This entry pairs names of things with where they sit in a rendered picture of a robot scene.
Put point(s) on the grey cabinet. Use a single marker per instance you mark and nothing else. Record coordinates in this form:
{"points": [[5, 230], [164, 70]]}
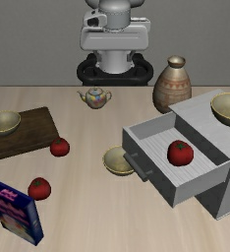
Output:
{"points": [[202, 118]]}

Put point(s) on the dark brown wooden board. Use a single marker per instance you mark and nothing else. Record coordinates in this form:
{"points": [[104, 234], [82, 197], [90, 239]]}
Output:
{"points": [[31, 131]]}

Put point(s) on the grey open drawer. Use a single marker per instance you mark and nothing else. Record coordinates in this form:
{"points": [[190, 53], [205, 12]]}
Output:
{"points": [[172, 183]]}

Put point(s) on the brown ceramic vase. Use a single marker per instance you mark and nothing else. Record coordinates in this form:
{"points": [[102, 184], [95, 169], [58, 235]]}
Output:
{"points": [[171, 88]]}

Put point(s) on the colourful patterned teapot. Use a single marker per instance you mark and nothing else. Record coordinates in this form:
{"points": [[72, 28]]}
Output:
{"points": [[94, 97]]}

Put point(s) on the blue carton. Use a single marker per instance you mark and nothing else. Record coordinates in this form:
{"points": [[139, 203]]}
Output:
{"points": [[17, 213]]}

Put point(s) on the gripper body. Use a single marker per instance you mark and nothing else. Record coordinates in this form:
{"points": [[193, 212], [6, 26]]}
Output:
{"points": [[115, 37]]}

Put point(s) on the red tomato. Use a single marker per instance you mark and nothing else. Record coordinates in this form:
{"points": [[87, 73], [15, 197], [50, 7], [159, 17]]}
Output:
{"points": [[39, 189], [59, 147], [180, 153]]}

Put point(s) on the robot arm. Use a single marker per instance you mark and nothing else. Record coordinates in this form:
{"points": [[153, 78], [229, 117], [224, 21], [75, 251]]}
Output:
{"points": [[115, 62]]}

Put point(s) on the beige porcelain bowl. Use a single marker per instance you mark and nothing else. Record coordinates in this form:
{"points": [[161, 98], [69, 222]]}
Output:
{"points": [[3, 122], [227, 110], [117, 162]]}

